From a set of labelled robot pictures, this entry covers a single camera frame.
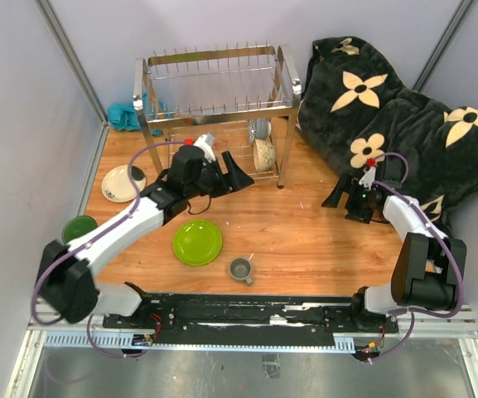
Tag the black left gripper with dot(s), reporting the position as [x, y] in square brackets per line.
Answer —
[234, 179]

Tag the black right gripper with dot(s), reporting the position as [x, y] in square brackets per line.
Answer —
[350, 186]

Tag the cream bowl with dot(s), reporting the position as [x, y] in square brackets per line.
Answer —
[264, 155]

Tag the blue patterned bowl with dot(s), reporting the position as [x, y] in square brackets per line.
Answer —
[259, 129]

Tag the steel wire dish rack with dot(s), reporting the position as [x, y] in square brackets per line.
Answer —
[222, 91]

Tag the green-lined floral mug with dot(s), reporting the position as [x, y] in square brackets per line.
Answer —
[77, 227]

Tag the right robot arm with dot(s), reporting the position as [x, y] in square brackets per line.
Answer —
[428, 275]

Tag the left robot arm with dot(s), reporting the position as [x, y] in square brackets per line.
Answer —
[67, 272]

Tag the lime green plate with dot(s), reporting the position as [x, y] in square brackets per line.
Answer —
[197, 242]

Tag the black flower blanket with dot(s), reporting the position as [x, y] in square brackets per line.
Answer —
[354, 107]

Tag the small grey cup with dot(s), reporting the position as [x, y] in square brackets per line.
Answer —
[240, 269]

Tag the white plate with black flowers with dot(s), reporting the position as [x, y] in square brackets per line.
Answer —
[116, 185]

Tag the teal cloth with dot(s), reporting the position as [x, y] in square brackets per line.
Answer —
[123, 117]

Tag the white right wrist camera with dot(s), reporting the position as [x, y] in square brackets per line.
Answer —
[369, 175]

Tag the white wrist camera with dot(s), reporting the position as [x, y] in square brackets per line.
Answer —
[369, 175]
[201, 149]

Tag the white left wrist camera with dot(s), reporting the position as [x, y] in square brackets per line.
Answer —
[201, 149]

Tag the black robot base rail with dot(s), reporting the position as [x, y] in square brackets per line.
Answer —
[259, 320]

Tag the aluminium corner post right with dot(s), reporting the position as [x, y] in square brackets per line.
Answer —
[459, 16]

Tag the aluminium corner post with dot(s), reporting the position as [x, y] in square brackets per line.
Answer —
[459, 16]
[63, 41]

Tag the aluminium corner post left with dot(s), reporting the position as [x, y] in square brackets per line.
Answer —
[63, 41]

